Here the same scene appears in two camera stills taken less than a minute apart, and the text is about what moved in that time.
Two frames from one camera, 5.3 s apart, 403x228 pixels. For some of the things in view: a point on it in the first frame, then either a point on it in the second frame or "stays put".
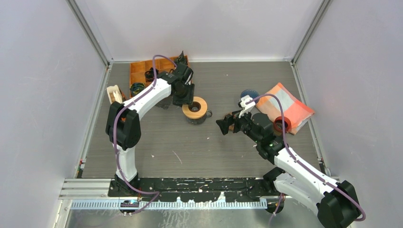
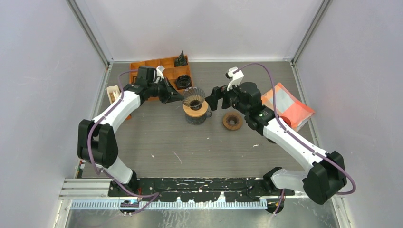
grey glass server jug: (196, 121) stays put
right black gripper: (224, 124) → (219, 93)
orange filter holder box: (115, 94) stays put
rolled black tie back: (181, 59) stays put
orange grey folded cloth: (294, 109) stays put
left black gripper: (188, 99) → (171, 95)
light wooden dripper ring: (195, 115) stays put
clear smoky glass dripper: (164, 103) → (193, 97)
